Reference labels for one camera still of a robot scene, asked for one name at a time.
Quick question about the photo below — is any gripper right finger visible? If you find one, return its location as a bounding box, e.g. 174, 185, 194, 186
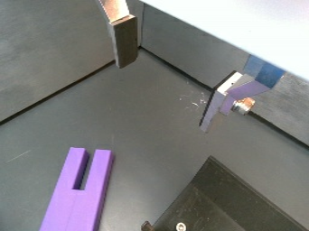
199, 55, 285, 132

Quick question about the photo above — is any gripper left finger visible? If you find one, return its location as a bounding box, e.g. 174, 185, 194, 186
95, 0, 138, 69

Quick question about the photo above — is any purple double-square block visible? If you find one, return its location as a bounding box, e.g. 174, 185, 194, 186
40, 147, 114, 231

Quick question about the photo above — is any black angled stand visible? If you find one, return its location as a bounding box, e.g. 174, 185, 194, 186
142, 157, 309, 231

